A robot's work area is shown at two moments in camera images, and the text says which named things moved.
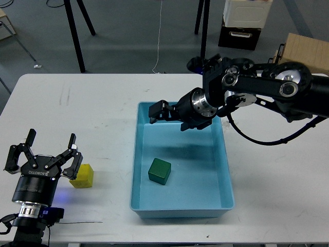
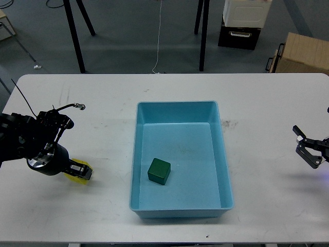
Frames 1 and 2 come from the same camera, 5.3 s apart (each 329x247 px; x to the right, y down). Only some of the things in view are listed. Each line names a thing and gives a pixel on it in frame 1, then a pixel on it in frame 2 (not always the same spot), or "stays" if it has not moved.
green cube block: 159,171 stays
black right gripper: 194,110 -> 321,145
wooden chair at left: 7,30 stays
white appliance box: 246,13 stays
